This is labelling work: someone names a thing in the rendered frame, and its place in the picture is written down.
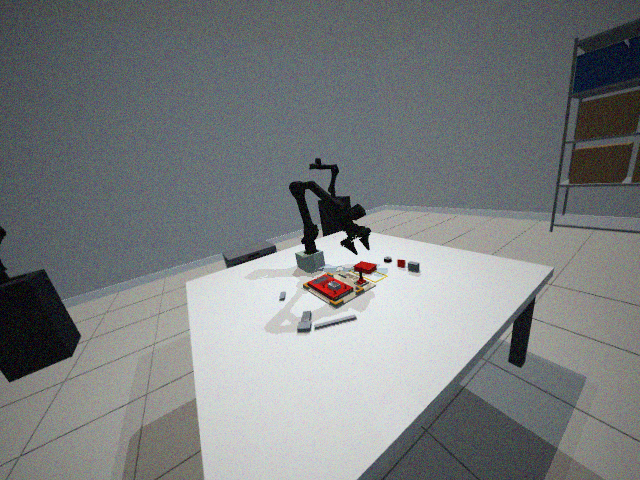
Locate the red hood shell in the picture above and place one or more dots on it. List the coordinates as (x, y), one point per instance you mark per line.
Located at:
(365, 267)

